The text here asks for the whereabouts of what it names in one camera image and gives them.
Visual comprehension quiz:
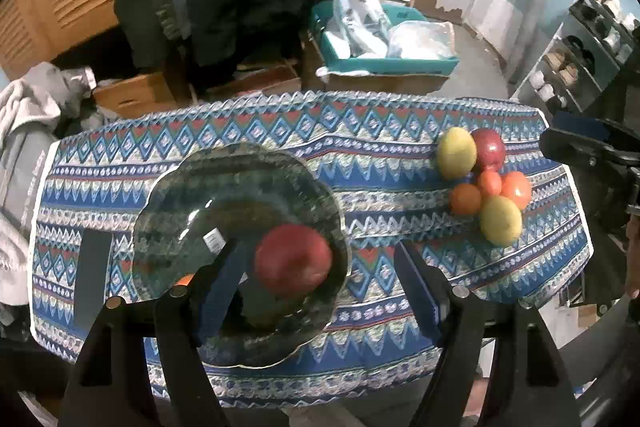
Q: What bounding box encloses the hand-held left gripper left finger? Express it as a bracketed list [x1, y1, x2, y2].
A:
[59, 237, 251, 427]

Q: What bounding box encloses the yellow lemon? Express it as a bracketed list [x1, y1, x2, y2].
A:
[480, 195, 523, 246]

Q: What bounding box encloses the large red apple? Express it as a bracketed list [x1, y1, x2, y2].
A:
[254, 224, 334, 298]

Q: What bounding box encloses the small red apple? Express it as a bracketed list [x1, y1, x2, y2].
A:
[471, 128, 507, 172]

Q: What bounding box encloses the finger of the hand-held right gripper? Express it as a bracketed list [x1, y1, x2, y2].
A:
[539, 129, 640, 170]
[550, 111, 640, 146]

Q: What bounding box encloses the blue patterned tablecloth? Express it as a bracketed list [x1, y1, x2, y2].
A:
[27, 91, 596, 408]

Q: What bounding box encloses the small orange tangerine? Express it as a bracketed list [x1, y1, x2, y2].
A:
[476, 170, 503, 198]

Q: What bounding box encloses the black smartphone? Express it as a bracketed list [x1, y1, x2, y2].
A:
[74, 229, 113, 330]

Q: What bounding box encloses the grey shoe rack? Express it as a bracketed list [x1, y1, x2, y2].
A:
[510, 0, 640, 114]

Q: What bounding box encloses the yellow-green apple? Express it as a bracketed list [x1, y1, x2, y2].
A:
[437, 127, 478, 180]

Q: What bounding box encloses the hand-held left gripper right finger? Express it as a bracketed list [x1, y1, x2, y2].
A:
[394, 241, 584, 427]

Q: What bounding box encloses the clear plastic bag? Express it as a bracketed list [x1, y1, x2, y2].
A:
[387, 21, 458, 60]

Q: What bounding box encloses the shiny red-orange tangerine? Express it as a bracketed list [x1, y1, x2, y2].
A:
[500, 171, 532, 210]

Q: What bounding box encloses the brown cardboard box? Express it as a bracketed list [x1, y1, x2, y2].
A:
[92, 72, 182, 118]

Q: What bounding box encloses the large cardboard box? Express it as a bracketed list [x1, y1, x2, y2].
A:
[301, 32, 457, 96]

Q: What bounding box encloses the dark glass bowl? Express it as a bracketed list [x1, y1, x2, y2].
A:
[131, 142, 351, 369]

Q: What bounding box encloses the teal crate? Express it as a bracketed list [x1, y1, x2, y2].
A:
[307, 1, 461, 76]

